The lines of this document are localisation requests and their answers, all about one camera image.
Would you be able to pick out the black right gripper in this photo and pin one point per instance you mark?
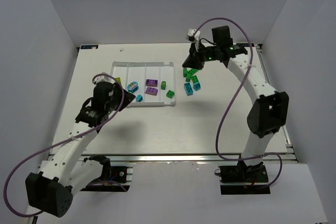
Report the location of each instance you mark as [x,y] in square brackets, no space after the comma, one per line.
[197,56]

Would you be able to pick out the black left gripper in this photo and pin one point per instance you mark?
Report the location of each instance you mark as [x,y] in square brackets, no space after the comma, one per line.
[122,97]

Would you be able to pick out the teal small lego cube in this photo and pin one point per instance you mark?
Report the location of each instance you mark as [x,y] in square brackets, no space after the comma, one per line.
[139,98]

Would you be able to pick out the teal oval flower lego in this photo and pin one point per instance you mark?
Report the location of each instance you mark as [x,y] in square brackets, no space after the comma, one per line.
[132,87]

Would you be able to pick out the purple arch lego brick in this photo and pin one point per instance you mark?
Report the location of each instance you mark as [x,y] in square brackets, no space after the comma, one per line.
[151,91]

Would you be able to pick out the green lego piece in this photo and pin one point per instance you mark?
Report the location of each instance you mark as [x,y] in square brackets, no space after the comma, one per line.
[163,85]

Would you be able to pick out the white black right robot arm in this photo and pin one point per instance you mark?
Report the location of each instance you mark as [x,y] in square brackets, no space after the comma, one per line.
[269,111]

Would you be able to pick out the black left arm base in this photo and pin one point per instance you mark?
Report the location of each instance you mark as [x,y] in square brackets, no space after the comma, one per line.
[113,178]

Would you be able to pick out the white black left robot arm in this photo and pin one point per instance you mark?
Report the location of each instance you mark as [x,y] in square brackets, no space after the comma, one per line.
[52,189]

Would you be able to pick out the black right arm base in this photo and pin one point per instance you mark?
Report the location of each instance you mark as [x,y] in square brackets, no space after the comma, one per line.
[240,179]

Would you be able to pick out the green slanted lego brick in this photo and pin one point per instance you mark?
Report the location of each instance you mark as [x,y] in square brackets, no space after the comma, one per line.
[185,72]

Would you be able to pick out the teal small lego brick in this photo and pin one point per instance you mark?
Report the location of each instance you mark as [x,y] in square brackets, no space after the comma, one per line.
[196,86]

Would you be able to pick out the white divided sorting tray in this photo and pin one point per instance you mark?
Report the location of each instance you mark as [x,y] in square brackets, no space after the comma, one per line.
[139,72]

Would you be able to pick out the teal long lego brick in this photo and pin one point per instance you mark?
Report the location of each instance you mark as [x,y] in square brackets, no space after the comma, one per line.
[188,89]

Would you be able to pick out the black corner label right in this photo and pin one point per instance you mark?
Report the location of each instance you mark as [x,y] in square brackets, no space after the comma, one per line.
[248,45]

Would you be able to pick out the black corner label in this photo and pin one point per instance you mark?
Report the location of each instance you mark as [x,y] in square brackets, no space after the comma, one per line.
[89,47]
[248,45]

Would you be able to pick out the black corner label left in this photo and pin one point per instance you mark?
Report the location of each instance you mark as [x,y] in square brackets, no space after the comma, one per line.
[89,47]

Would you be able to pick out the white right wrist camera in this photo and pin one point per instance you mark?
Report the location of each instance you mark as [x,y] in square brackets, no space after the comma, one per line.
[194,36]

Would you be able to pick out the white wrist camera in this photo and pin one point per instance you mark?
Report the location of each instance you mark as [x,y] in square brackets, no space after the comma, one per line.
[102,77]
[194,36]

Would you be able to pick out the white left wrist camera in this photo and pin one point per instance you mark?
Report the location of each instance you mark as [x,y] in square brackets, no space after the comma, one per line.
[102,77]

